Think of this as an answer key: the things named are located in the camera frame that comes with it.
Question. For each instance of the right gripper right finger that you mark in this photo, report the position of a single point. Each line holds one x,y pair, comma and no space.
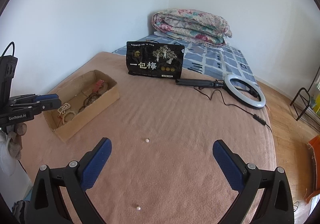
275,205

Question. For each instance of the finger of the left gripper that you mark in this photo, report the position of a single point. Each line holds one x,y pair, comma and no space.
37,97
37,106

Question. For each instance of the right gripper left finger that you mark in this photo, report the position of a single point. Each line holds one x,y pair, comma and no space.
47,204

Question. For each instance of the brown strap wristwatch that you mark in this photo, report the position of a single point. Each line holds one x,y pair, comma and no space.
100,87

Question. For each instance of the left hand white glove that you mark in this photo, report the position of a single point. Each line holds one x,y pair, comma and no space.
11,146

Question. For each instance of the open cardboard box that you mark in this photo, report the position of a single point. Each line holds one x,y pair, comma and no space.
79,104

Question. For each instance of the orange bag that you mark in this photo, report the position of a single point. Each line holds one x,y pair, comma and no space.
314,151

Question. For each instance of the black clothes rack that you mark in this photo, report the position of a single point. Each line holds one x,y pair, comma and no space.
306,104

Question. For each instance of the black snack bag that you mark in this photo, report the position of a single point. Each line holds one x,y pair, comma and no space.
154,59

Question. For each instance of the blue checkered bed sheet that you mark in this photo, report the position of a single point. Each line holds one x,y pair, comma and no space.
216,62

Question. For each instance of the folded floral quilt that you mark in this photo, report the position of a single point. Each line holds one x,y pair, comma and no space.
193,26

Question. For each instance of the white ring light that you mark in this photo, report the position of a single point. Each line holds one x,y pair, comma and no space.
242,89

